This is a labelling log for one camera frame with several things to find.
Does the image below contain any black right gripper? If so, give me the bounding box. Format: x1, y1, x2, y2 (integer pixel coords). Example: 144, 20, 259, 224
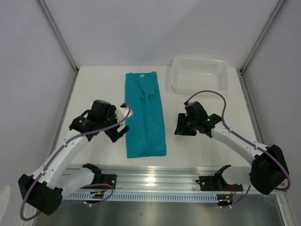
174, 113, 198, 137

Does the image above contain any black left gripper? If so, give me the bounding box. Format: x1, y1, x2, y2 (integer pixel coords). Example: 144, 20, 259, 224
99, 105, 129, 142

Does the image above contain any teal t shirt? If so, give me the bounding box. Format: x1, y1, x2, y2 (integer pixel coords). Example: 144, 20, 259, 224
125, 72, 167, 158

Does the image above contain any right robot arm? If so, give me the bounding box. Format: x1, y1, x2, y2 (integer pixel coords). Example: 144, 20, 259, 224
174, 101, 289, 195

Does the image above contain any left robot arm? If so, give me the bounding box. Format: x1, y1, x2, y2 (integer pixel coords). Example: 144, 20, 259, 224
18, 99, 133, 221

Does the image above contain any white perforated plastic basket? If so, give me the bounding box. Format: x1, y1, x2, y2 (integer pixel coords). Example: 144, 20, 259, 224
171, 56, 230, 96

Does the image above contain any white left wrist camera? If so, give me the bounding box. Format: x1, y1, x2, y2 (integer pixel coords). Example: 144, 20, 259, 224
116, 103, 134, 122

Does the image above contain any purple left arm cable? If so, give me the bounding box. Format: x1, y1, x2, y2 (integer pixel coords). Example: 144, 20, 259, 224
20, 102, 132, 221

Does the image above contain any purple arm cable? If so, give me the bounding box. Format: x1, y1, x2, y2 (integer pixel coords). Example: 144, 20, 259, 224
20, 102, 132, 221
184, 90, 291, 209

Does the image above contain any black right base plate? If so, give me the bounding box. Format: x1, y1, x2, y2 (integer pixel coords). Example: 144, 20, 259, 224
195, 176, 243, 192

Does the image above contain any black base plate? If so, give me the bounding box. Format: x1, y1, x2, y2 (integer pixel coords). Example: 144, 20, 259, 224
92, 174, 117, 189
195, 176, 243, 192

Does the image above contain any right aluminium frame post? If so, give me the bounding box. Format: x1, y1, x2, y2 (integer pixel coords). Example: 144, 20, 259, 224
239, 0, 289, 73

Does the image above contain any aluminium frame post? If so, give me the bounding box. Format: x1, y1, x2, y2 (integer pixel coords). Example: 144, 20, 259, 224
239, 0, 289, 73
35, 0, 79, 74

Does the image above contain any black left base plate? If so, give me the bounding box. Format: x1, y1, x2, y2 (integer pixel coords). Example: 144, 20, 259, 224
92, 174, 117, 189

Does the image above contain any aluminium rail beam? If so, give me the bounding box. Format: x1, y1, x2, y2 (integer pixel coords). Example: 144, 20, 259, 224
61, 164, 288, 194

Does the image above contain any white slotted cable duct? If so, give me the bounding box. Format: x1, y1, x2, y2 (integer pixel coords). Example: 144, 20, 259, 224
65, 191, 219, 203

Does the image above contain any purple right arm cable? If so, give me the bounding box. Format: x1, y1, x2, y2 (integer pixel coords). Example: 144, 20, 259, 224
184, 90, 291, 209

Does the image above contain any left aluminium frame post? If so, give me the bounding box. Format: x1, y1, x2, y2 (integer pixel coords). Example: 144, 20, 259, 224
35, 0, 79, 74

